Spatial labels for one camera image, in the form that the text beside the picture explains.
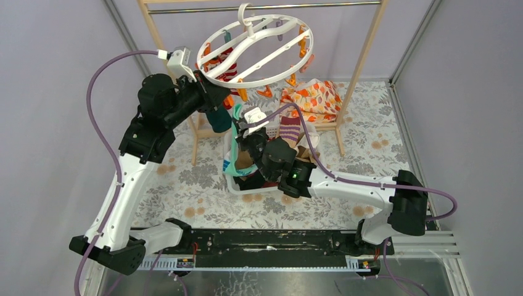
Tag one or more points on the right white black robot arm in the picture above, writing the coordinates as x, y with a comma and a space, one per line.
400, 199

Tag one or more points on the white round clip hanger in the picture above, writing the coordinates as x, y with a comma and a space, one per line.
253, 54

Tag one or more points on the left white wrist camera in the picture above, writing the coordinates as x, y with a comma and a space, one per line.
177, 62

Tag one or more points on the white laundry basket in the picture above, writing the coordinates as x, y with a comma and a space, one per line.
232, 185

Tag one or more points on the wooden clothes rack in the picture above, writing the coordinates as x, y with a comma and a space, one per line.
259, 26

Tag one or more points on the orange floral cloth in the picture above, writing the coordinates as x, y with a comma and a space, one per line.
318, 101

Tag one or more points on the metal rack rod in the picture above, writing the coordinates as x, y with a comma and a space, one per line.
150, 11

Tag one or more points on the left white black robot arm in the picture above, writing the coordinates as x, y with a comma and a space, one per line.
164, 104

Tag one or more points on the tan brown sock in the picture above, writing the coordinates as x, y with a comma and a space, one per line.
306, 155

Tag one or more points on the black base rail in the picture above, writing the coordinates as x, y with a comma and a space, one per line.
275, 248

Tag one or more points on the dark green sock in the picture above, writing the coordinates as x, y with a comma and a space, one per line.
219, 119

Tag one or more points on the purple striped sock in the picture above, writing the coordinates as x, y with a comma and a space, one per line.
289, 130

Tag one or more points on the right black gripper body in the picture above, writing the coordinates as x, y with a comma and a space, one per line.
255, 143

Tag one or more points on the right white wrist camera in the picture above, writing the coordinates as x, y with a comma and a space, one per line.
253, 120

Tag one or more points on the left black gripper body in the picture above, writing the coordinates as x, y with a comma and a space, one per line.
210, 95

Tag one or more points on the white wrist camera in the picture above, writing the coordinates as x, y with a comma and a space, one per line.
253, 120
177, 62

